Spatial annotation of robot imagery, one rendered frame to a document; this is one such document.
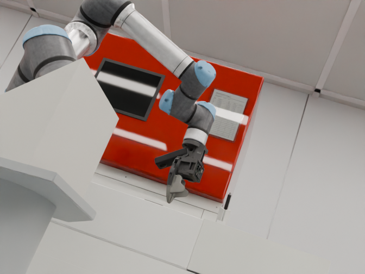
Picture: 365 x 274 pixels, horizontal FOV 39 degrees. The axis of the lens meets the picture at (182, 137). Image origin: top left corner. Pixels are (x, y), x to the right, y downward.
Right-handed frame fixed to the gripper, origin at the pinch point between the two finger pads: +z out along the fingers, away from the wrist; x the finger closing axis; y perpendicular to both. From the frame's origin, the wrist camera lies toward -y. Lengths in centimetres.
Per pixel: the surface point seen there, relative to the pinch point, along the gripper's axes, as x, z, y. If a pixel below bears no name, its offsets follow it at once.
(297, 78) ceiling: 177, -171, -22
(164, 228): -16.8, 13.9, 10.8
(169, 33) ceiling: 132, -171, -115
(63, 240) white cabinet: -24.7, 25.4, -12.8
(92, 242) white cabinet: -22.3, 23.5, -5.5
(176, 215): -16.2, 9.3, 12.5
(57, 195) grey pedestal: -61, 24, 8
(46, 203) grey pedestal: -56, 24, 2
